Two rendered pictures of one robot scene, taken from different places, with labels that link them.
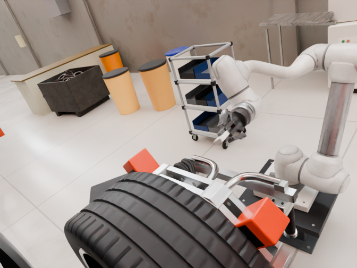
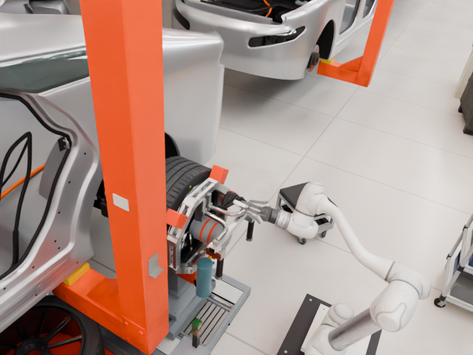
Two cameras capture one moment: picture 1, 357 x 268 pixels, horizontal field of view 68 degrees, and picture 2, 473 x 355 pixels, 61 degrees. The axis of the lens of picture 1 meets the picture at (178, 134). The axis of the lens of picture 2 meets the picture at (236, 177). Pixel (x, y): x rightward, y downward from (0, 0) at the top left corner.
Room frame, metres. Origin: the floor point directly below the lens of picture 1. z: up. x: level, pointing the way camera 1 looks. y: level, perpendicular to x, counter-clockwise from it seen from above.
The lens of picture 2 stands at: (0.05, -1.56, 2.43)
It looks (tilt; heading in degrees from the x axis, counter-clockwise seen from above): 36 degrees down; 65
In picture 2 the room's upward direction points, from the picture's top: 6 degrees clockwise
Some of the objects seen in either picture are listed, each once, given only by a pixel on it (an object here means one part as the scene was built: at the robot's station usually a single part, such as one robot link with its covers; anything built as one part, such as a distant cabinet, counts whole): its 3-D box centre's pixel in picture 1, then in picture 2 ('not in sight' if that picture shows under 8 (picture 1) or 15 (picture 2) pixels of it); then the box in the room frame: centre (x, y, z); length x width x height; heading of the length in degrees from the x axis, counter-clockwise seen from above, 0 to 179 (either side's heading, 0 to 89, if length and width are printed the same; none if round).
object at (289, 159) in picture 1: (289, 163); (339, 321); (1.22, -0.58, 0.51); 0.18 x 0.16 x 0.22; 32
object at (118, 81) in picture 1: (122, 91); not in sight; (4.36, 0.68, 0.34); 0.45 x 0.43 x 0.69; 129
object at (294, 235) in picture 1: (288, 217); (219, 267); (0.60, -0.27, 0.83); 0.04 x 0.04 x 0.16
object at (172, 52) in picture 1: (180, 65); not in sight; (5.12, -0.44, 0.29); 0.49 x 0.47 x 0.58; 130
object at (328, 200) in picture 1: (290, 206); (326, 354); (1.24, -0.57, 0.15); 0.50 x 0.50 x 0.30; 40
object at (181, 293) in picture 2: not in sight; (176, 275); (0.48, 0.15, 0.32); 0.40 x 0.30 x 0.28; 39
